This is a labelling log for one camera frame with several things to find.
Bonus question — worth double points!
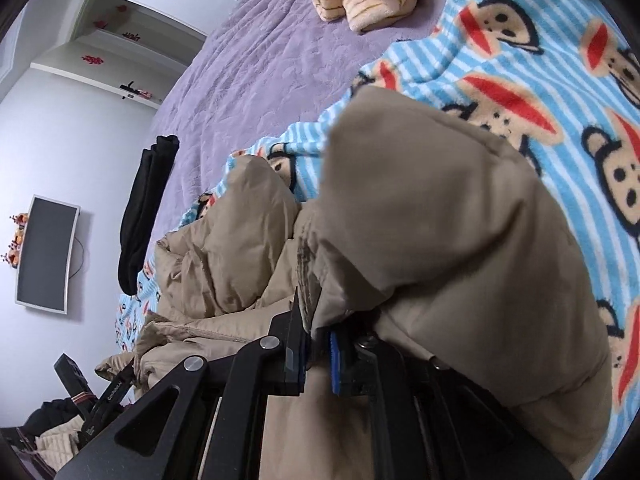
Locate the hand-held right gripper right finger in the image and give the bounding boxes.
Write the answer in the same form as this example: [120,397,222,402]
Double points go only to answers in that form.
[327,331,574,480]

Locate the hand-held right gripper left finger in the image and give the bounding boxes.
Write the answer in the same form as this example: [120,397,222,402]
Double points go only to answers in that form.
[54,287,308,480]

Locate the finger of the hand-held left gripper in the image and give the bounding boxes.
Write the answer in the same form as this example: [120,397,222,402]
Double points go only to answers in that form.
[106,356,138,387]

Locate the tan puffer jacket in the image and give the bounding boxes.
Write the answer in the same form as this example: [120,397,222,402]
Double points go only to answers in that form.
[95,85,613,480]

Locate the person's left forearm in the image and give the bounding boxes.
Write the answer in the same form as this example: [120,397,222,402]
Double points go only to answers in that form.
[22,395,98,436]

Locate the beige ribbed clothing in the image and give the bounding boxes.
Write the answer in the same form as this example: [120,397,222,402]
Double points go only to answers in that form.
[34,425,88,467]

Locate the dark side table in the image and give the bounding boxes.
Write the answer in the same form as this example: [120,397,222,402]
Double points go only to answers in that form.
[0,425,58,480]

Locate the black folded garment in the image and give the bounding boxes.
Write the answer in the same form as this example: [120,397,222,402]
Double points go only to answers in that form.
[117,134,180,295]

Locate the orange flower decoration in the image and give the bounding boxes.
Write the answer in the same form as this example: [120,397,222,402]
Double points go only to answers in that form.
[1,211,31,268]

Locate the purple bed cover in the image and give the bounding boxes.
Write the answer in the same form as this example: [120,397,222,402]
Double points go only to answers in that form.
[147,0,453,266]

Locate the white door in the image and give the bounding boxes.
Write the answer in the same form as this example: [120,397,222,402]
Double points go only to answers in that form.
[30,0,208,110]

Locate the monkey print striped blanket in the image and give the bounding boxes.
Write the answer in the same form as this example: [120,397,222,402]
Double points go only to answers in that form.
[112,0,640,480]

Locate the black monitor cable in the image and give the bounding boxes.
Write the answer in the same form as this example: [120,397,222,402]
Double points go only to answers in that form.
[67,235,87,281]

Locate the wall mounted monitor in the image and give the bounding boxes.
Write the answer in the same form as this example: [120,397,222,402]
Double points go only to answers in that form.
[14,194,82,315]

